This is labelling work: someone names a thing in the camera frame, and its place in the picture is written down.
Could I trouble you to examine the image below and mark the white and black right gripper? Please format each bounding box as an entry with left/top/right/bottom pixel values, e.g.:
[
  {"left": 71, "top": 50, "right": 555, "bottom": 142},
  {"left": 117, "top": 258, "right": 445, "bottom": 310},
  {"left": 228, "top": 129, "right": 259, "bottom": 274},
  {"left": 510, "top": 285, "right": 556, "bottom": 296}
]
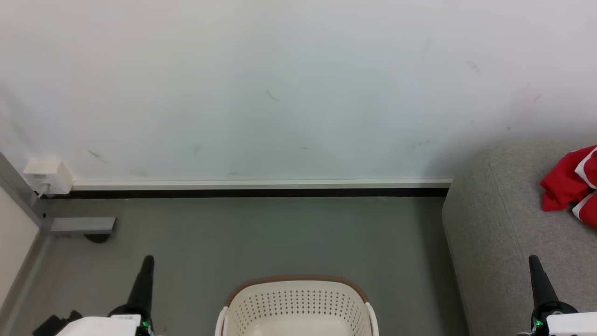
[{"left": 520, "top": 255, "right": 597, "bottom": 336}]

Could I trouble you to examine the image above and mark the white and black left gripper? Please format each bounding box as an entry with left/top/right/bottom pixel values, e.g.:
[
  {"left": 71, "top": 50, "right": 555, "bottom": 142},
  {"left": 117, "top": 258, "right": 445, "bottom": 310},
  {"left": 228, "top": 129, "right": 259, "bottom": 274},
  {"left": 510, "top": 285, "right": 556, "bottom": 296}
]
[{"left": 55, "top": 255, "right": 155, "bottom": 336}]

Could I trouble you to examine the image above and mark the red garment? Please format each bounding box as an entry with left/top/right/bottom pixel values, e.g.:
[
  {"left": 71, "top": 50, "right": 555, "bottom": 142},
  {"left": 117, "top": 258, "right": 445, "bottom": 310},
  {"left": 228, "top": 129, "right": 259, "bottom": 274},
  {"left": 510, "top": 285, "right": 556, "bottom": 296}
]
[{"left": 539, "top": 145, "right": 597, "bottom": 229}]

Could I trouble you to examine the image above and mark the grey fabric sofa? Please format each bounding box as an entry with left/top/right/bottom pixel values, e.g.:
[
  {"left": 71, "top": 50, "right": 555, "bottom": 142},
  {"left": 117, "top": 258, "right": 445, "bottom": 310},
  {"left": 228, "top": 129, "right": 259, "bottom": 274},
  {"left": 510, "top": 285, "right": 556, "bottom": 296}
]
[{"left": 441, "top": 140, "right": 597, "bottom": 336}]

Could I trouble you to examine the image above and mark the grey metal partition foot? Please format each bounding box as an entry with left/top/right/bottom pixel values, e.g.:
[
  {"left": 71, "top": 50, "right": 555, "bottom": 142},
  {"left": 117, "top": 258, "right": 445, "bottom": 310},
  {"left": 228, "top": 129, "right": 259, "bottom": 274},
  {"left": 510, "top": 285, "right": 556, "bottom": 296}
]
[{"left": 49, "top": 217, "right": 117, "bottom": 235}]

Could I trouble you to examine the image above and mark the grey metal table leg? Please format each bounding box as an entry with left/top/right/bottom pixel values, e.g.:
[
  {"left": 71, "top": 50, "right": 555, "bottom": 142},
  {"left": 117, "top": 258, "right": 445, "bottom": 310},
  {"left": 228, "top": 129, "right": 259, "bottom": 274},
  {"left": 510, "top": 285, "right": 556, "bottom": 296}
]
[{"left": 0, "top": 152, "right": 52, "bottom": 325}]

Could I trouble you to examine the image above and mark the white and black baseboard strip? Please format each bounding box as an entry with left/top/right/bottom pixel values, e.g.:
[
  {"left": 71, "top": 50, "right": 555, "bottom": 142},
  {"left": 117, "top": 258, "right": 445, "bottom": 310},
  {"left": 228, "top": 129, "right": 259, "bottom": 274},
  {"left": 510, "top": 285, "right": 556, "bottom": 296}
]
[{"left": 71, "top": 177, "right": 454, "bottom": 198}]

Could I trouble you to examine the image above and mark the cream perforated plastic laundry basket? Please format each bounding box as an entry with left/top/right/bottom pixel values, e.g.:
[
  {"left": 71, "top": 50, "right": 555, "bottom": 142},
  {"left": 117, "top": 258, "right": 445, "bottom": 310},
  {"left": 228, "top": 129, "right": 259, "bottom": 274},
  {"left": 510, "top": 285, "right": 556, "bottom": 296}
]
[{"left": 215, "top": 275, "right": 379, "bottom": 336}]

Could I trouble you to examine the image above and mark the white wall power adapter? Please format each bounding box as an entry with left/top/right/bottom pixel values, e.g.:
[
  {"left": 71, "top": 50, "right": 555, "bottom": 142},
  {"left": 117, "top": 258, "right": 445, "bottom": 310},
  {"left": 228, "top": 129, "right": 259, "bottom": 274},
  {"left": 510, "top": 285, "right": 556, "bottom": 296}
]
[{"left": 22, "top": 156, "right": 74, "bottom": 196}]

